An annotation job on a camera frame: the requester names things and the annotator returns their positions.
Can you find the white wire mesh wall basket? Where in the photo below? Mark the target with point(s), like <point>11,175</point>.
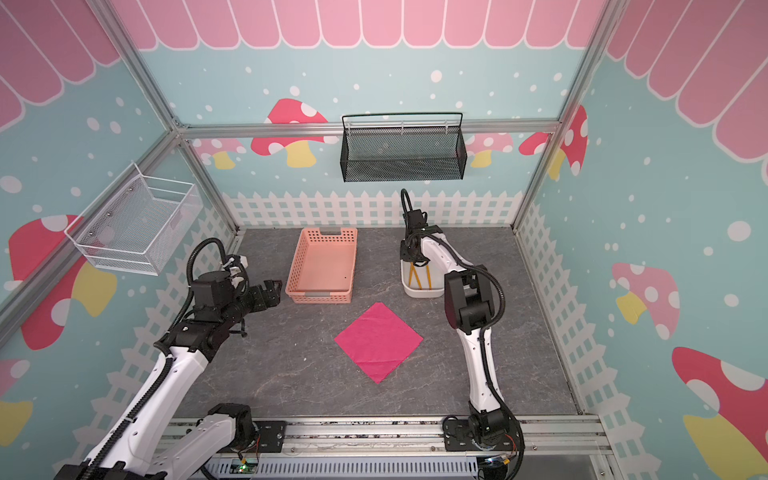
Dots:
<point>136,225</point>

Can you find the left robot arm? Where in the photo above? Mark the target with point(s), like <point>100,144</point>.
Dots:
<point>219,298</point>

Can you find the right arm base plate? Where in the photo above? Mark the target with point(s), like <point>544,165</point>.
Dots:
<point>466,434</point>

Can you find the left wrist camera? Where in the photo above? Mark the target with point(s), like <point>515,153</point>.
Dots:
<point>236,265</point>

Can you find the black wire mesh wall basket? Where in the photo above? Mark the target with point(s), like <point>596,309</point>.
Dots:
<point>414,146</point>

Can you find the white oval plastic tub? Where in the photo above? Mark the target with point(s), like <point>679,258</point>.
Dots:
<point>419,288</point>

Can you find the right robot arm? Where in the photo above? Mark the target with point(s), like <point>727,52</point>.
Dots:
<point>474,302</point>

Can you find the magenta paper napkin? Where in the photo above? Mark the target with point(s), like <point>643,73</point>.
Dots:
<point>378,342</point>

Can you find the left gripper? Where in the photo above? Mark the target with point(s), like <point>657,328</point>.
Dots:
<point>257,292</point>

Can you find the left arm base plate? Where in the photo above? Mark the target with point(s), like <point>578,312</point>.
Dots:
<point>269,437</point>

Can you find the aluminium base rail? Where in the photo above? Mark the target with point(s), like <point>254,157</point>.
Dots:
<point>410,436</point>

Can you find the pink perforated plastic basket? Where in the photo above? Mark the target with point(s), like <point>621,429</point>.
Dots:
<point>323,266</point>

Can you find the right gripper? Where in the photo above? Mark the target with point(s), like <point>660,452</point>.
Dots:
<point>411,250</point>

